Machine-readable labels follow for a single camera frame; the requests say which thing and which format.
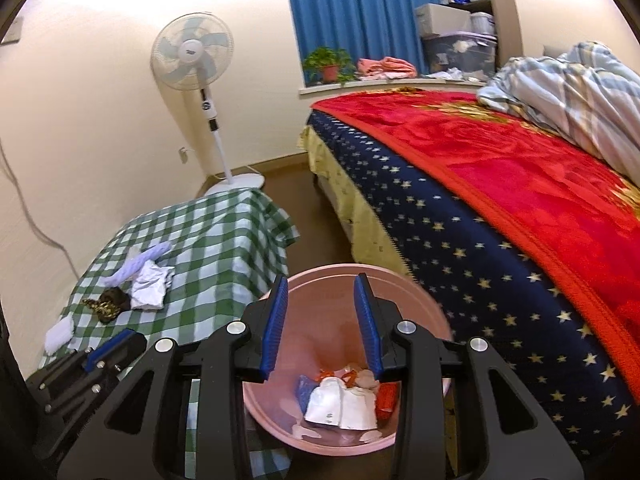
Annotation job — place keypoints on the white lidded tub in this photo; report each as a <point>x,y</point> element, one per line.
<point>482,23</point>

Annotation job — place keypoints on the blue curtain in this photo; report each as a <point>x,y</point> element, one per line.
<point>360,15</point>

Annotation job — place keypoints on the clear plastic storage box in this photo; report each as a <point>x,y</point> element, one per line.
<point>460,55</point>

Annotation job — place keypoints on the white foam roll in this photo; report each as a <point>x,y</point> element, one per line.
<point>60,335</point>

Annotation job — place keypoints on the white paper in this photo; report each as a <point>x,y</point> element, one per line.
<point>150,287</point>

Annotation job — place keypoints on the white standing fan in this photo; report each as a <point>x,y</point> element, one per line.
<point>192,50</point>

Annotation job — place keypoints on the green checked tablecloth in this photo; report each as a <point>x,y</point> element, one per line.
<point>210,240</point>

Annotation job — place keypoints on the bed with star bedding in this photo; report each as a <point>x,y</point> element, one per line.
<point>500,170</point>

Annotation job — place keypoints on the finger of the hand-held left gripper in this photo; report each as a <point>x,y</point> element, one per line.
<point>127,355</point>
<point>107,347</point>

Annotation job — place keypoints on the wooden bookshelf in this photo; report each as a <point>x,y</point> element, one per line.
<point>505,10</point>

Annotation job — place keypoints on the blue plastic bag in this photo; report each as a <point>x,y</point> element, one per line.
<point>305,392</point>

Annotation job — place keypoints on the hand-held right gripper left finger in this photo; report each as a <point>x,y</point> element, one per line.
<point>272,330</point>

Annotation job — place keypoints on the white windowsill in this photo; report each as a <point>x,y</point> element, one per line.
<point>350,87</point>

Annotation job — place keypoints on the pink folded clothes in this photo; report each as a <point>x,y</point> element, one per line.
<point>385,66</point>

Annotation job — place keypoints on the pink plastic bin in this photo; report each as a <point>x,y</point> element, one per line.
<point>325,305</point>

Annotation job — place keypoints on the brown paper bag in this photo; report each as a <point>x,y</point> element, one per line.
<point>362,377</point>

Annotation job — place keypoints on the white cardboard box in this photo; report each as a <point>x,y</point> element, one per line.
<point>442,20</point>

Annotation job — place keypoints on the potted green plant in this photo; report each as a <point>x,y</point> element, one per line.
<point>327,65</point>

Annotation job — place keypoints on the white crumpled cloth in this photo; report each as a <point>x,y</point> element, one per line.
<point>457,75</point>

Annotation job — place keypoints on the black courier packet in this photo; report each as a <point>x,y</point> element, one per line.
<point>112,302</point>

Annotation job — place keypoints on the orange plastic bag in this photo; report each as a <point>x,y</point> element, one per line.
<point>387,400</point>

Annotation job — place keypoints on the white plastic bag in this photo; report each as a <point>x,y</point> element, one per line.
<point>340,405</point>

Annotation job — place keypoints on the blue striped quilt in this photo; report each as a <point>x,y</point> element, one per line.
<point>565,90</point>

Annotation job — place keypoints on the grey headboard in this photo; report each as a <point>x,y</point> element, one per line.
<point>555,50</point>

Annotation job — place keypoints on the bed with red blanket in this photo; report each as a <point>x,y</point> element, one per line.
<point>475,285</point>

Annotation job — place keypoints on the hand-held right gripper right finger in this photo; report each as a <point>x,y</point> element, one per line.
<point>367,330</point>

